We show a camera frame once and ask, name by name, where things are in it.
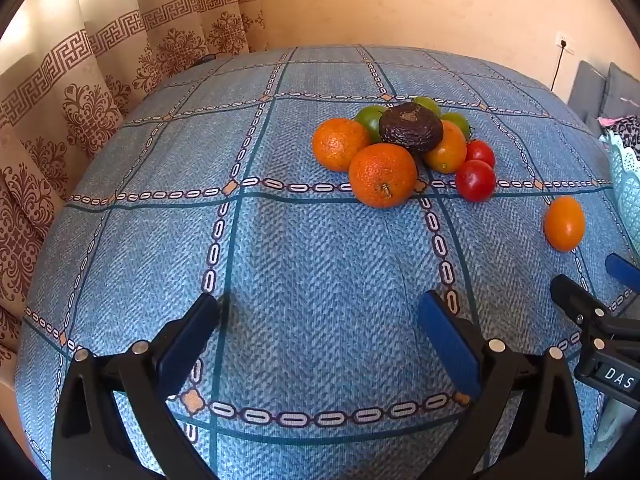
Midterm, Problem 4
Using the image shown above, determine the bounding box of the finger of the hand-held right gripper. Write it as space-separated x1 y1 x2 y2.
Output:
605 252 640 293
550 274 640 356

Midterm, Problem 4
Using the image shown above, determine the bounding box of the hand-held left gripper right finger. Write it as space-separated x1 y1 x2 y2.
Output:
419 290 586 480

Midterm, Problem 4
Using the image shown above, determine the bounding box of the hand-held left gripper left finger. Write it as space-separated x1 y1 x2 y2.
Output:
51 292 221 480

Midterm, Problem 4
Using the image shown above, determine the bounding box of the orange tomato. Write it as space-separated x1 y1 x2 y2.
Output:
544 196 586 253
422 120 468 174

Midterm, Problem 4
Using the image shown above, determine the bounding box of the light blue lattice basket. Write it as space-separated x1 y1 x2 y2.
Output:
602 130 640 256

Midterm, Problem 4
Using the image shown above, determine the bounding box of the red tomato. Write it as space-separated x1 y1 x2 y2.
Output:
455 159 497 203
465 139 496 168

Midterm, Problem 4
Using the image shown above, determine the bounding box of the orange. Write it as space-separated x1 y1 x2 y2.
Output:
348 143 419 209
312 118 373 173

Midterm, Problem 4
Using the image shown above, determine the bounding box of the green tomato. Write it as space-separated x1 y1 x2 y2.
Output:
412 96 442 117
440 112 472 141
354 105 388 143

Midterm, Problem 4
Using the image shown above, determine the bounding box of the dark brown avocado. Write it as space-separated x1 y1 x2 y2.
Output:
378 102 444 155

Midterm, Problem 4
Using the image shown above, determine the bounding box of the leopard print cloth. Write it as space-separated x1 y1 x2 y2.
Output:
614 116 640 152

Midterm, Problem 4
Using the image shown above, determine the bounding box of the blue checked tablecloth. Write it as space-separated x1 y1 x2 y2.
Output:
15 45 640 480

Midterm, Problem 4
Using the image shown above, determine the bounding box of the grey cushion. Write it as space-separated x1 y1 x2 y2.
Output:
597 62 640 121

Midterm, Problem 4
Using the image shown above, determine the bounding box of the grey headboard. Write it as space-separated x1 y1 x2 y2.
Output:
569 60 608 126

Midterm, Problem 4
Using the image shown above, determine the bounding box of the beige patterned curtain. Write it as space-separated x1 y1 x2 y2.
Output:
0 0 266 391

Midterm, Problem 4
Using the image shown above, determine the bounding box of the black power cable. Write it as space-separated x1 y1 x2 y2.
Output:
550 45 566 92

